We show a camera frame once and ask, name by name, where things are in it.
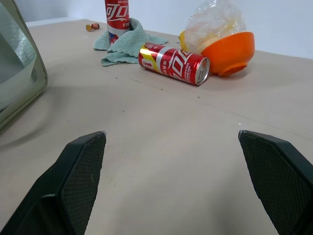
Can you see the clear plastic bag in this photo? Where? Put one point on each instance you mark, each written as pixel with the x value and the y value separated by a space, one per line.
pixel 210 27

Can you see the light green cloth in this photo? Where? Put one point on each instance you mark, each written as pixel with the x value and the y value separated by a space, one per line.
pixel 127 45

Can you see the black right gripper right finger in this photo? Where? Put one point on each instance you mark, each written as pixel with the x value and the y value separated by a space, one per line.
pixel 281 181

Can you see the orange plastic bowl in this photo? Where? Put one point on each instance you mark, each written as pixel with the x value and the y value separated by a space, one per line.
pixel 228 52

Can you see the small wooden peg figure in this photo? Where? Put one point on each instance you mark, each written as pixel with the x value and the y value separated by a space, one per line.
pixel 92 27

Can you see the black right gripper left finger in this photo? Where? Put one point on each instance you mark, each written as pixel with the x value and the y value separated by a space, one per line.
pixel 73 186

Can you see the red cola can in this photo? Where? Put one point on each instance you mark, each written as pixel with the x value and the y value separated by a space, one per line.
pixel 117 19
pixel 173 64

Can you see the grey-green bin with liner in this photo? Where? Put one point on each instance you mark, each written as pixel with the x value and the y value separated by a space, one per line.
pixel 17 66

